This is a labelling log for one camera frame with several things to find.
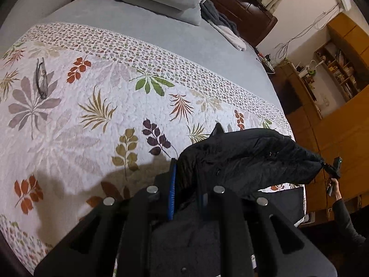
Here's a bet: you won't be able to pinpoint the leaf print quilt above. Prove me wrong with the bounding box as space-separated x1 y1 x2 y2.
0 21 306 277

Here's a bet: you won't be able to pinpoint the person's right hand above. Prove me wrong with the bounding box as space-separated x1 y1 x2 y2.
327 177 343 201

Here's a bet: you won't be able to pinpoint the white towel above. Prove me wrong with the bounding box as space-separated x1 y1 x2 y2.
215 24 247 52

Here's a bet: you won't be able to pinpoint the wooden desk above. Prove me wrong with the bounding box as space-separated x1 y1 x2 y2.
272 62 323 122

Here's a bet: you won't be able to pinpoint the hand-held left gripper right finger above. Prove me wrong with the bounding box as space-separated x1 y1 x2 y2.
197 185 336 277

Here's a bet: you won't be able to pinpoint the dark grey blanket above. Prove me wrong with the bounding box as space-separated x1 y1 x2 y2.
200 0 240 36

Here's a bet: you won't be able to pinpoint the dark wooden headboard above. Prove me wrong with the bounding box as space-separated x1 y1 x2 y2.
208 0 279 47

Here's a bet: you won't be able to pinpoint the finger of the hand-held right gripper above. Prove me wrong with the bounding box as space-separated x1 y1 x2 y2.
319 159 335 172

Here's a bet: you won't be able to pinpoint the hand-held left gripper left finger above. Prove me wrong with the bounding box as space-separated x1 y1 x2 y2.
34 158 178 277

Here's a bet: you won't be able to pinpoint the grey bed sheet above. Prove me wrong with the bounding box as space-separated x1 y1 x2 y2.
0 0 284 116

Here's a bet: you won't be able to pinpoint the black eyeglasses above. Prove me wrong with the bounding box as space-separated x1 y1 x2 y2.
35 58 49 99

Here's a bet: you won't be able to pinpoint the grey cushion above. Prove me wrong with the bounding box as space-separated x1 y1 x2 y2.
0 0 78 31

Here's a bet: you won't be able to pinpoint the wall cables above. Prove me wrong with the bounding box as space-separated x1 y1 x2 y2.
274 3 341 62

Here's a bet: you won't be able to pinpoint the black pants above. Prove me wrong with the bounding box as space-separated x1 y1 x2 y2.
148 123 323 277

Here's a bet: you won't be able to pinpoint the person's right forearm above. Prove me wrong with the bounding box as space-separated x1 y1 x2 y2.
331 198 368 247

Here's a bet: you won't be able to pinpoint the flat grey pillow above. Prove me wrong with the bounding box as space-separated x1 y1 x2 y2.
111 0 202 26

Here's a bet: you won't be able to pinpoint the wooden bookshelf cabinet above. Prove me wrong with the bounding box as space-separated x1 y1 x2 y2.
314 12 369 119

